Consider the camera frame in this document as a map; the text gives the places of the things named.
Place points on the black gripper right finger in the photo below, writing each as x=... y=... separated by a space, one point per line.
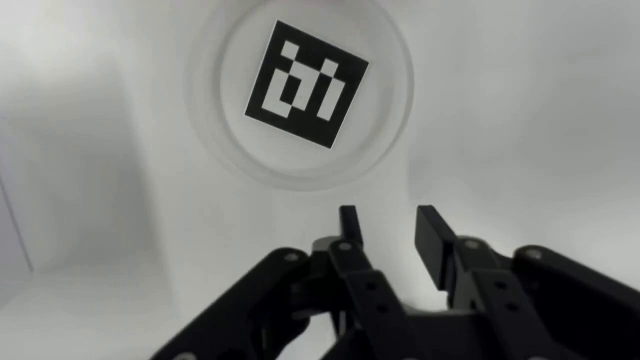
x=533 y=300

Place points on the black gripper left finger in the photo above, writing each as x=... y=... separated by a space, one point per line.
x=321 y=300

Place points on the clear lid with black tag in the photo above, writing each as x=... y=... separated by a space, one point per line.
x=307 y=82

